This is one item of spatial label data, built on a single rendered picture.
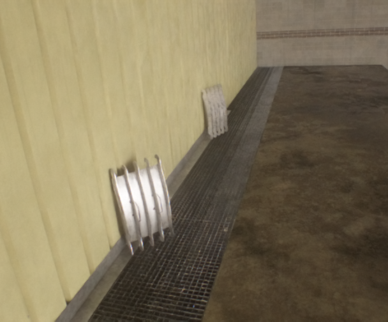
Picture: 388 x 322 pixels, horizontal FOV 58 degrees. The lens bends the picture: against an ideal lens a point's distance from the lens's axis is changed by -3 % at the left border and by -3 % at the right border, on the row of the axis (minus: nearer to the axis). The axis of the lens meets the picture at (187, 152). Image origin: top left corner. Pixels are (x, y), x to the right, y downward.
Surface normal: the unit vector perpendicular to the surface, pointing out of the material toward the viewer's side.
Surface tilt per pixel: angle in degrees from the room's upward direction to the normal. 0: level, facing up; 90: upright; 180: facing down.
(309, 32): 90
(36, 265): 88
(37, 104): 90
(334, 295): 0
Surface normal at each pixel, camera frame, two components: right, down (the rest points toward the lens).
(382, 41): -0.29, 0.37
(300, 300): -0.08, -0.93
